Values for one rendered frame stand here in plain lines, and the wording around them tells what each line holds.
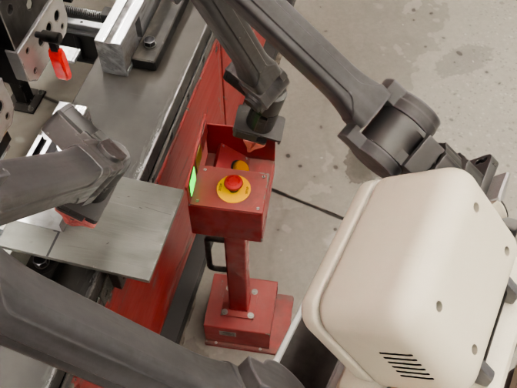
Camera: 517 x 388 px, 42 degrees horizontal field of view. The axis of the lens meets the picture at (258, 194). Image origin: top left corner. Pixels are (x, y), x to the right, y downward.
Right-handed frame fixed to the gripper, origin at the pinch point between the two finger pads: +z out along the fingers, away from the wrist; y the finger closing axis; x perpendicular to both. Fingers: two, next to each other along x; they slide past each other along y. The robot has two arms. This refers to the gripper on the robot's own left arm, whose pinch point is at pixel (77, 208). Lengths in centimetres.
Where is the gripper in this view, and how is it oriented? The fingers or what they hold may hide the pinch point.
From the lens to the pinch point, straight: 116.0
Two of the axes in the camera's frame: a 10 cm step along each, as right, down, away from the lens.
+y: -2.6, 7.9, -5.5
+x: 8.5, 4.6, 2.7
